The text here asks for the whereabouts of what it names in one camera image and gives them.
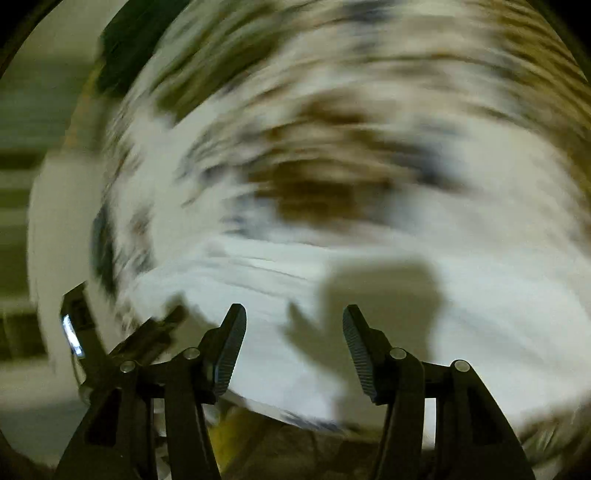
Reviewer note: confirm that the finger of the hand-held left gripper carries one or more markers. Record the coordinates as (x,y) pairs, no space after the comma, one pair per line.
(154,330)

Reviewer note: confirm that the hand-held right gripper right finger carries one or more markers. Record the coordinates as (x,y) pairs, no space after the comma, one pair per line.
(361,357)

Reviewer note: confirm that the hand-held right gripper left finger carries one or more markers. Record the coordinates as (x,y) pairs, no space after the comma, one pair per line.
(229,353)

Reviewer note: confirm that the patterned brown and white blanket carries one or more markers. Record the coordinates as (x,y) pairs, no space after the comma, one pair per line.
(332,138)

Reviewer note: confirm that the dark cloth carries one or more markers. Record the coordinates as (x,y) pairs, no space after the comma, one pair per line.
(131,44)

